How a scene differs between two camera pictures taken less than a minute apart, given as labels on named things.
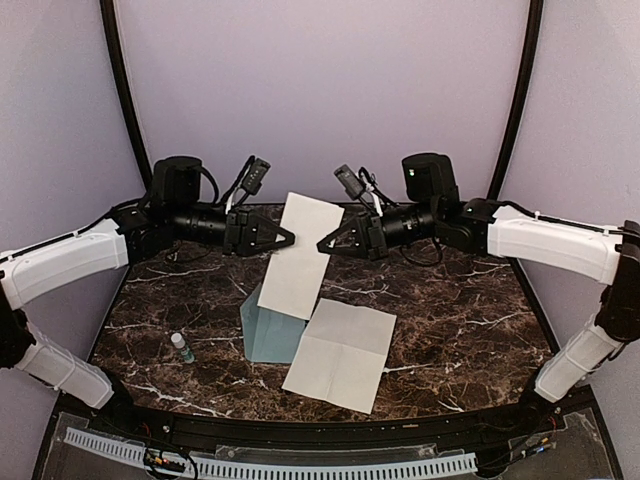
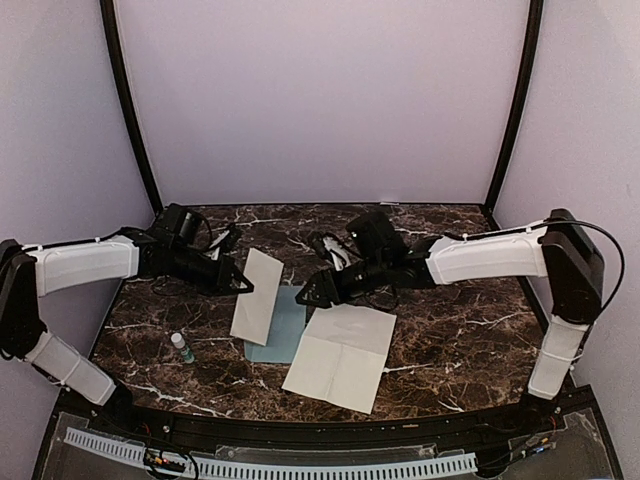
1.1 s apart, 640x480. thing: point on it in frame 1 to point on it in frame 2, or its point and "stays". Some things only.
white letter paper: (295, 271) to (254, 311)
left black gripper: (241, 234) to (220, 283)
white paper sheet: (342, 355) stays
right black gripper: (376, 250) to (325, 296)
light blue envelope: (268, 335) stays
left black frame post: (108, 19) stays
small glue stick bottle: (179, 342) stays
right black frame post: (532, 52) stays
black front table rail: (402, 431) stays
